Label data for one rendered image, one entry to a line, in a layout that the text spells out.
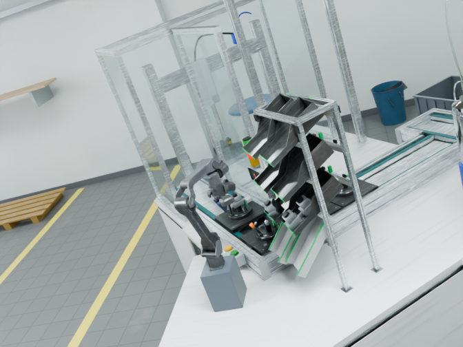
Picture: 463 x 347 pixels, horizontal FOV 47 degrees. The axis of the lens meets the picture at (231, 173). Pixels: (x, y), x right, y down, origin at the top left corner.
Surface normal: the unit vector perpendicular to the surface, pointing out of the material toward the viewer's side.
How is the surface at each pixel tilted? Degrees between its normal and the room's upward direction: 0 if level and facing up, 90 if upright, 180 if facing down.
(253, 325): 0
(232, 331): 0
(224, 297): 90
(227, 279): 90
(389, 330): 90
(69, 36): 90
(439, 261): 0
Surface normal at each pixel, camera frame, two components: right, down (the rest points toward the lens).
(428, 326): 0.43, 0.22
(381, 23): -0.16, 0.44
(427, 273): -0.31, -0.87
